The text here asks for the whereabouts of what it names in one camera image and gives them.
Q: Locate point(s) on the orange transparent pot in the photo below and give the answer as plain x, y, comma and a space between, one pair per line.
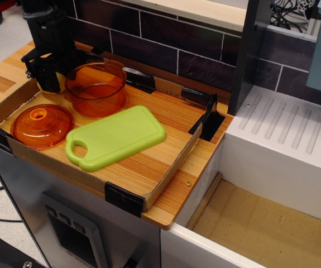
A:
96, 90

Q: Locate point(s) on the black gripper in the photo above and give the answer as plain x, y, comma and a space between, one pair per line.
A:
54, 44

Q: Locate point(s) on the orange transparent pot lid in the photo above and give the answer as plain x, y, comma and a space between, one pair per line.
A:
42, 126

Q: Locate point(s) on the dark grey shelf post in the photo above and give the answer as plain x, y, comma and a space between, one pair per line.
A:
257, 19

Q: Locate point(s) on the silver toy oven front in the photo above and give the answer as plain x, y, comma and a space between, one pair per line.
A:
74, 228

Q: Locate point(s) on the cardboard fence with black tape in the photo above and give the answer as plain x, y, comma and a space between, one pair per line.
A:
163, 175

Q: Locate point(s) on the yellow toy potato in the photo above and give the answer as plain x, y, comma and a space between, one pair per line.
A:
61, 79

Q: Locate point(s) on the green plastic cutting board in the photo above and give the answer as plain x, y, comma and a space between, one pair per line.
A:
113, 138

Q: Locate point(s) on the white toy sink unit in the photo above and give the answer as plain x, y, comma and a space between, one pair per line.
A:
258, 203

